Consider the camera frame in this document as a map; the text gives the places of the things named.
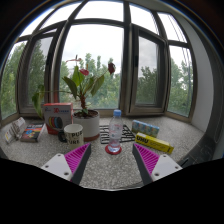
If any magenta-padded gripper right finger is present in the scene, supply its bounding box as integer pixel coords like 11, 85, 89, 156
131, 142, 184, 186

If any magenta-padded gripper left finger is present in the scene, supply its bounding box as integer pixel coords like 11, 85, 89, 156
40, 142, 93, 186

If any clear blue-capped water bottle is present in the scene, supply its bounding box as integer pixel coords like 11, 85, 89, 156
106, 109, 124, 154

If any yellow glue box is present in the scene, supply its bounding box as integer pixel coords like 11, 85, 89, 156
134, 131, 175, 155

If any white printed mug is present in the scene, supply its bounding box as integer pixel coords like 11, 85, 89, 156
57, 123, 85, 150

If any black lattice trivet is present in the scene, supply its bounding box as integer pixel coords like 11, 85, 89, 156
98, 124, 137, 145

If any light blue patterned box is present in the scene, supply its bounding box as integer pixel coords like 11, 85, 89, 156
130, 119, 161, 139

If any flat round red coaster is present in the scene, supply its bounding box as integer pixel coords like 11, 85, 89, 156
104, 143, 123, 156

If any potted red-flowered plant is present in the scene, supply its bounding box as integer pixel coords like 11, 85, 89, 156
31, 54, 117, 142

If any red filament box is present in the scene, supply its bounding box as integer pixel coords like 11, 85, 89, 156
43, 102, 74, 136

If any dark colourful small box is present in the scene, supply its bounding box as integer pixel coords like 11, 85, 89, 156
20, 123, 46, 144

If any dark-framed bay window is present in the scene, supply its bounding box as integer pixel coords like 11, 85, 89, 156
0, 0, 198, 124

